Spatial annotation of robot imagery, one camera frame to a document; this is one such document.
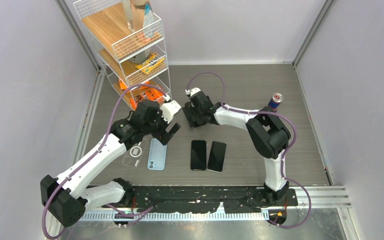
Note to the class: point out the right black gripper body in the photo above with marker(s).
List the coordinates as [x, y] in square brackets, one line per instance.
[198, 113]

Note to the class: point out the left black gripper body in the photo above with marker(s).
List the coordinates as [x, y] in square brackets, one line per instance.
[158, 126]

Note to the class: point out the black phone case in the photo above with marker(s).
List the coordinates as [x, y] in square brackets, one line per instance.
[194, 116]

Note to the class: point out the light blue phone case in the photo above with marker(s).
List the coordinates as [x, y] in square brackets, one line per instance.
[157, 155]

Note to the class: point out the clear phone case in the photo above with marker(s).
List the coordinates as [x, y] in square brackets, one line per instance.
[134, 155]

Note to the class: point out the black phone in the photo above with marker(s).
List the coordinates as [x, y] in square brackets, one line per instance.
[216, 157]

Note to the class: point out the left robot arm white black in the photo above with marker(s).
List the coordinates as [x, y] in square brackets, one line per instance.
[67, 196]

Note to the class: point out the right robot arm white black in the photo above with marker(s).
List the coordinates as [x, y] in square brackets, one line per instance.
[268, 134]

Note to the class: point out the orange snack packs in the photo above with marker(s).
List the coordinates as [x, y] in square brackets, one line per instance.
[138, 94]

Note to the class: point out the yellow snack bag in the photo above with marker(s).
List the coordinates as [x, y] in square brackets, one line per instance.
[151, 63]

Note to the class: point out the red bull can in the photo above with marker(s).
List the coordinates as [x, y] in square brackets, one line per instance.
[275, 101]

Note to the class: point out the blue white bottle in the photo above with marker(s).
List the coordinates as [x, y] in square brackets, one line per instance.
[148, 20]

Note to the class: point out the clear bottle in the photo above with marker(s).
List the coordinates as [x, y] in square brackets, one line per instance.
[127, 8]

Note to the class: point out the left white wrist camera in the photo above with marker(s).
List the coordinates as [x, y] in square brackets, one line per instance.
[169, 110]

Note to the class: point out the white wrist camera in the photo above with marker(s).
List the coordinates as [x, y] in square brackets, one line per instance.
[193, 91]
[169, 110]

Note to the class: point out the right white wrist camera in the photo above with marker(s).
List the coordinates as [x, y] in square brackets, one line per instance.
[193, 91]

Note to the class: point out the white wire shelf rack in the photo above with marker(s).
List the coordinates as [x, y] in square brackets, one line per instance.
[119, 49]

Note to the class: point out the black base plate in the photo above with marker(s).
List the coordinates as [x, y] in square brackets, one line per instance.
[203, 199]

